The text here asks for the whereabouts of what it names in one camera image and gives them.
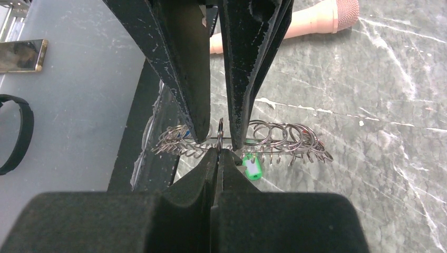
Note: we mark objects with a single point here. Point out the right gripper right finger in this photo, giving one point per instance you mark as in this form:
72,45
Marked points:
245,219

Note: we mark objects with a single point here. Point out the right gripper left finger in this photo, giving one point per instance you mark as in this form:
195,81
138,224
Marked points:
176,219

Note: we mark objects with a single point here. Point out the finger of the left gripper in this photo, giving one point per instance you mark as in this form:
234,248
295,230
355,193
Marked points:
173,38
251,32

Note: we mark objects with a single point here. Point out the metal disc with keyrings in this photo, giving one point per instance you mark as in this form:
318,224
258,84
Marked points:
266,141

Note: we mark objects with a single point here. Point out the green key tag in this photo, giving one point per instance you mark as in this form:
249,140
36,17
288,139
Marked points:
253,169

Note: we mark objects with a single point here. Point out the black base beam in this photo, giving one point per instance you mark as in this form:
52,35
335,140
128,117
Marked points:
137,168

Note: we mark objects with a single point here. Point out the gold smartphone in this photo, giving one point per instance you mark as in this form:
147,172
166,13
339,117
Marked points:
23,56

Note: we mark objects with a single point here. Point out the black wristband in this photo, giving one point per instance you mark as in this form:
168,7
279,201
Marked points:
24,136

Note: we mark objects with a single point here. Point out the aluminium frame rail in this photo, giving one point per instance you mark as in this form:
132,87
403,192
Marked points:
13,15

